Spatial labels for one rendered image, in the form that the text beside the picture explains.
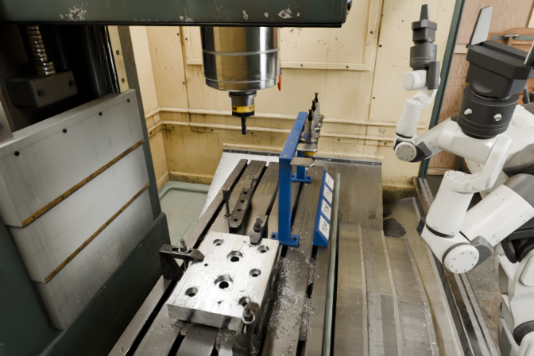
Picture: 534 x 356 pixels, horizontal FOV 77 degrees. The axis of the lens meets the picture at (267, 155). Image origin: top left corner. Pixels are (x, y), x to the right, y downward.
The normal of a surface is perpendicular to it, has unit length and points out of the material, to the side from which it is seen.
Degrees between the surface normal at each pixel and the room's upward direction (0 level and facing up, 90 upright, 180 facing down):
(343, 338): 7
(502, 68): 103
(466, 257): 90
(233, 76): 90
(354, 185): 24
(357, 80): 90
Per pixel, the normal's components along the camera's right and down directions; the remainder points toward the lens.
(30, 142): 0.98, 0.09
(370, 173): -0.10, -0.65
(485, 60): -0.92, 0.34
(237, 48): -0.03, 0.43
